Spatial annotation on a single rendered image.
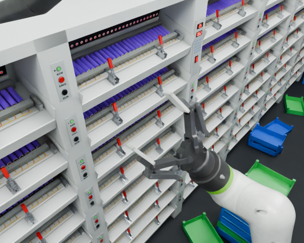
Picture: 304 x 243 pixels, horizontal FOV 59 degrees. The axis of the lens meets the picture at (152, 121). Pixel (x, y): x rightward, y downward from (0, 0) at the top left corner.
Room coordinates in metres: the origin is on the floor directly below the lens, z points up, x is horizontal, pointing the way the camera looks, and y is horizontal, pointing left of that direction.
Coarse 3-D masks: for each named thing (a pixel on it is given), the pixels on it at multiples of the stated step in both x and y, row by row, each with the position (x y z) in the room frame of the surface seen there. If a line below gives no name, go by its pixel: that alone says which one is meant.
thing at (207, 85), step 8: (232, 56) 1.74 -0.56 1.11; (240, 56) 1.70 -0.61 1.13; (224, 64) 1.59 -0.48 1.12; (232, 64) 1.65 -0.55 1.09; (240, 64) 1.67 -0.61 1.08; (208, 72) 1.48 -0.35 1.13; (216, 72) 1.50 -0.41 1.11; (224, 72) 1.55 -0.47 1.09; (232, 72) 1.54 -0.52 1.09; (200, 80) 1.39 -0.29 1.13; (208, 80) 1.44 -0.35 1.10; (216, 80) 1.46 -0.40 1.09; (224, 80) 1.47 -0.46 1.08; (200, 88) 1.34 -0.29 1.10; (208, 88) 1.34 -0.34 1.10; (216, 88) 1.39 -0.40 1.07; (200, 96) 1.28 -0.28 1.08
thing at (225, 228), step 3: (219, 222) 1.03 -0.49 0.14; (219, 225) 1.03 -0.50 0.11; (222, 225) 1.01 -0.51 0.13; (222, 228) 1.01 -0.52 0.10; (225, 228) 1.00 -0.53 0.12; (228, 228) 1.02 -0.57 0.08; (225, 231) 0.99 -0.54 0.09; (228, 231) 0.98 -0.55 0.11; (231, 231) 0.97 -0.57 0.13; (231, 234) 0.96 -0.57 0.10; (234, 234) 0.95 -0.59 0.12; (234, 237) 0.94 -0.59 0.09; (237, 237) 0.93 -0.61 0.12; (240, 237) 0.92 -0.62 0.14; (237, 240) 0.93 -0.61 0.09; (240, 240) 0.91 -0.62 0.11; (243, 240) 0.90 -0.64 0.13
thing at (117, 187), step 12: (168, 132) 1.16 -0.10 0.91; (180, 132) 1.15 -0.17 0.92; (156, 144) 1.07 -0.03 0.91; (168, 144) 1.08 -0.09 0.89; (156, 156) 0.99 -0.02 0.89; (132, 168) 0.90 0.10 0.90; (144, 168) 0.91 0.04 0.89; (108, 180) 0.81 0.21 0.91; (120, 180) 0.82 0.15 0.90; (132, 180) 0.84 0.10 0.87; (108, 192) 0.76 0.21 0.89
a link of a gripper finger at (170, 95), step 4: (164, 92) 0.47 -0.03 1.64; (168, 92) 0.46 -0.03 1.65; (172, 92) 0.46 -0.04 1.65; (168, 96) 0.47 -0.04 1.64; (172, 96) 0.46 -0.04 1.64; (176, 96) 0.46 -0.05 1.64; (172, 100) 0.47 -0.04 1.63; (176, 100) 0.46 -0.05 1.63; (176, 104) 0.47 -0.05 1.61; (180, 104) 0.46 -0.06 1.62; (180, 108) 0.47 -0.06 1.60; (184, 108) 0.46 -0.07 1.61; (188, 112) 0.46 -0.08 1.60
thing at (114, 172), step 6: (162, 132) 1.13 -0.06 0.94; (156, 138) 1.08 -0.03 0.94; (150, 144) 1.04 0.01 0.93; (144, 150) 1.00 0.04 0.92; (132, 156) 0.95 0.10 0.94; (126, 162) 0.91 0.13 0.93; (126, 168) 0.89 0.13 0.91; (108, 174) 0.83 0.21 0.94; (114, 174) 0.84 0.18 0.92; (102, 180) 0.79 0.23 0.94
